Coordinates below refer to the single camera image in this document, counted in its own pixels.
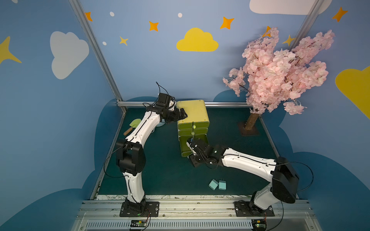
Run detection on teal plug tilted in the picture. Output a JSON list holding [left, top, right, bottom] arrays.
[[209, 179, 219, 190]]

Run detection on green toy shovel wooden handle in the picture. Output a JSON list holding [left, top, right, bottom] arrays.
[[123, 118, 141, 136]]

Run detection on yellow-green drawer cabinet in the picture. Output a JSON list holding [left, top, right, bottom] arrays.
[[176, 100, 210, 130]]

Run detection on right controller board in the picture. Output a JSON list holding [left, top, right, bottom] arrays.
[[251, 219, 267, 231]]

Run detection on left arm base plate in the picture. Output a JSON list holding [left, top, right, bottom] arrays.
[[119, 201, 160, 217]]

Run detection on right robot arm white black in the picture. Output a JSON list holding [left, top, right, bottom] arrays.
[[187, 138, 299, 214]]

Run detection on left controller board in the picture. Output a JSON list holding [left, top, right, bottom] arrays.
[[130, 220, 149, 229]]

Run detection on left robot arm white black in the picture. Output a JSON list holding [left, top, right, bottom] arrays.
[[116, 108, 188, 205]]

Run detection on controller board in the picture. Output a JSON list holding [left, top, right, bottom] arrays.
[[130, 220, 149, 229], [251, 219, 267, 231]]

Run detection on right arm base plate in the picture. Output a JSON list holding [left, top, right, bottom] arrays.
[[234, 200, 275, 217]]

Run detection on pink cherry blossom tree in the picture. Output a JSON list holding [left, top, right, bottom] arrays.
[[223, 28, 335, 132]]

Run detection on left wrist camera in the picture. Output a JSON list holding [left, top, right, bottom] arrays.
[[156, 93, 176, 110]]

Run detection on teal plug far right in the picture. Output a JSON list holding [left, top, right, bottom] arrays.
[[218, 180, 227, 191]]

